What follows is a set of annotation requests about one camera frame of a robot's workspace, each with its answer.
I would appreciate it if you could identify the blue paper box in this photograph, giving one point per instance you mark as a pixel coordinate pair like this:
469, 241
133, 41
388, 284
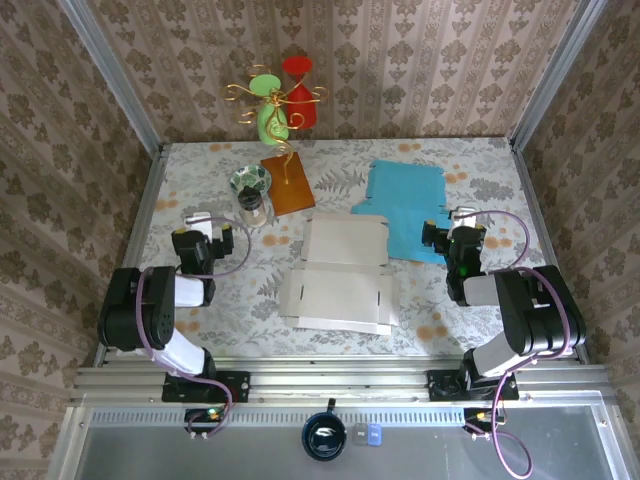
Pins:
400, 190

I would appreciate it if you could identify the white paper box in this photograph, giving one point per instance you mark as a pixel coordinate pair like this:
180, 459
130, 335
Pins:
340, 295

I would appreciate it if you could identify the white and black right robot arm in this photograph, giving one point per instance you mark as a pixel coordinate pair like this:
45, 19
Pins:
530, 320

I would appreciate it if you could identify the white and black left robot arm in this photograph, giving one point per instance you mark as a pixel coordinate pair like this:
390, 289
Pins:
185, 292

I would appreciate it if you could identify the glass jar with black lid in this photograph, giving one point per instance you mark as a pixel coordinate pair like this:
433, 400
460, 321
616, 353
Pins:
252, 207

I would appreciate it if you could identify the leaf pattern bowl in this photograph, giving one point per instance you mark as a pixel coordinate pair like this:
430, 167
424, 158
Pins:
250, 177

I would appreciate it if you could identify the green wine glass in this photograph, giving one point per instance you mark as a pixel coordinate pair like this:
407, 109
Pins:
272, 125

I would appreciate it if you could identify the floral tablecloth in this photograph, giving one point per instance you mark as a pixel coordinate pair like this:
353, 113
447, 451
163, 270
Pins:
350, 345

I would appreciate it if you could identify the red wine glass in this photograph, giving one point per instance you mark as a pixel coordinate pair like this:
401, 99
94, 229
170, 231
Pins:
300, 100

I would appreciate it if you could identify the small circuit board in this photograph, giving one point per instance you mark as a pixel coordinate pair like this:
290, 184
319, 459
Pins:
480, 417
202, 417

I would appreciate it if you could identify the blue memory card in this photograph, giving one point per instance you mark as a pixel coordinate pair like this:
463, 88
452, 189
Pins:
374, 435

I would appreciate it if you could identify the grey metal shelf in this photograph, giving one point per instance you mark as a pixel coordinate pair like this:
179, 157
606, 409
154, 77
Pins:
150, 455

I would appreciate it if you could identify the grey memory card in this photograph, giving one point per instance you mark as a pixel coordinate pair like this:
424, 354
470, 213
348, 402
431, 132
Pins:
359, 435

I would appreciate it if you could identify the dark blue mug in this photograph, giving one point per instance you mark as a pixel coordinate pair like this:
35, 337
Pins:
324, 437

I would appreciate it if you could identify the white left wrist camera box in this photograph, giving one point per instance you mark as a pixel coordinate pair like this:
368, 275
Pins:
199, 222

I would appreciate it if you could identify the aluminium table side rail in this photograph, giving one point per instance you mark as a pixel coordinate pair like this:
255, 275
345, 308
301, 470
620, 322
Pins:
132, 250
534, 200

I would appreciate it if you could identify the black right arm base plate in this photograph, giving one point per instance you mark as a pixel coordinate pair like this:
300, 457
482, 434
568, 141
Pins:
442, 387

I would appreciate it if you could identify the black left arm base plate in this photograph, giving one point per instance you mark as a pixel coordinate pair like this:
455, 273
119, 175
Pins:
235, 385

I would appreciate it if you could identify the aluminium corner post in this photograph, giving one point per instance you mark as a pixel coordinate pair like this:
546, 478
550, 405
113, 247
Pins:
556, 75
112, 75

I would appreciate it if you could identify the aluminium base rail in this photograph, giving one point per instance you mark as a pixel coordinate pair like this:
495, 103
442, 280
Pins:
325, 385

